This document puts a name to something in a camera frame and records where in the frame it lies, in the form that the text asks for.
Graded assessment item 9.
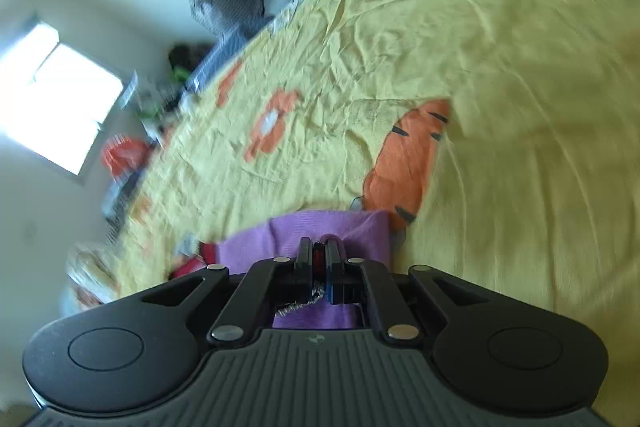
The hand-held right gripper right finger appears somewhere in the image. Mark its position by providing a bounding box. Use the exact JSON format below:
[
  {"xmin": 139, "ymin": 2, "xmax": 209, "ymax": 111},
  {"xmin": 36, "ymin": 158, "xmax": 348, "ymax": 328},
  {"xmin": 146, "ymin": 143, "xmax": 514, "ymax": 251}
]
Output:
[{"xmin": 322, "ymin": 234, "xmax": 495, "ymax": 349}]

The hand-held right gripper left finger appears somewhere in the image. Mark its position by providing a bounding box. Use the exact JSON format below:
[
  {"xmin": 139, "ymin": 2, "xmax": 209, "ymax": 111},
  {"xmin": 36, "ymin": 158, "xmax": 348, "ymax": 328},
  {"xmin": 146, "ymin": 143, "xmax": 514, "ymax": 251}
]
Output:
[{"xmin": 141, "ymin": 237, "xmax": 316, "ymax": 349}]

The purple sweater with red collar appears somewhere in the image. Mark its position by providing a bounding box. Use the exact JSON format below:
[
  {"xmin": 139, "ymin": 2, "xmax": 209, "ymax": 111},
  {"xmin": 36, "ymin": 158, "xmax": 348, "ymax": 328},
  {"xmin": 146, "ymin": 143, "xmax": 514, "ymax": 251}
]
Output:
[{"xmin": 172, "ymin": 209, "xmax": 392, "ymax": 331}]

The yellow carrot print bedsheet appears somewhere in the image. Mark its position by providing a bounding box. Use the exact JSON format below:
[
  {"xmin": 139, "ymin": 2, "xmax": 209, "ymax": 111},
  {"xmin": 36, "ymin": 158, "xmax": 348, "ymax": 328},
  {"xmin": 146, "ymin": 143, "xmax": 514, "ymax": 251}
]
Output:
[{"xmin": 65, "ymin": 0, "xmax": 640, "ymax": 328}]

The orange plastic bag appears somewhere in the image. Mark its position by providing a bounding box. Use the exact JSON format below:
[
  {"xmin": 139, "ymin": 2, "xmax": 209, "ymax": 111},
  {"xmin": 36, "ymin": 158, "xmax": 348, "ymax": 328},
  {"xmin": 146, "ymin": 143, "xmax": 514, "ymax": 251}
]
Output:
[{"xmin": 102, "ymin": 136, "xmax": 152, "ymax": 182}]

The blue quilted bed cover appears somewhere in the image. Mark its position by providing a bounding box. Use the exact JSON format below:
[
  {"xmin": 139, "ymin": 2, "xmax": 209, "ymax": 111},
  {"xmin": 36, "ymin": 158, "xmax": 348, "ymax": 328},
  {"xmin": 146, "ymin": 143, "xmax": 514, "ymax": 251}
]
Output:
[{"xmin": 183, "ymin": 0, "xmax": 307, "ymax": 94}]

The black backpack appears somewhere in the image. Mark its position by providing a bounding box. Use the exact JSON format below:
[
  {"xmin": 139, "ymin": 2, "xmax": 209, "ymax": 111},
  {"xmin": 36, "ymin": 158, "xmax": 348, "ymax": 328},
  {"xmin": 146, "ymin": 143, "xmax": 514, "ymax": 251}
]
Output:
[{"xmin": 167, "ymin": 44, "xmax": 213, "ymax": 74}]

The houndstooth bag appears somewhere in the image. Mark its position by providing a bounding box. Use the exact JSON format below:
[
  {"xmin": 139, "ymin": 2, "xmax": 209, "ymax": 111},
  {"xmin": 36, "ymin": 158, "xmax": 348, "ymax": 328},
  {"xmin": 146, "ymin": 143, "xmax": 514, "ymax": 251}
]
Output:
[{"xmin": 189, "ymin": 0, "xmax": 267, "ymax": 36}]

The window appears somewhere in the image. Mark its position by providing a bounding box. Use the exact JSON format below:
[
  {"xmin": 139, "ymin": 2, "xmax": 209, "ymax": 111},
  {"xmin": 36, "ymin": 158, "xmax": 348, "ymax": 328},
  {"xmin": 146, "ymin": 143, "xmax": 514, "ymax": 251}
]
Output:
[{"xmin": 0, "ymin": 21, "xmax": 125, "ymax": 176}]

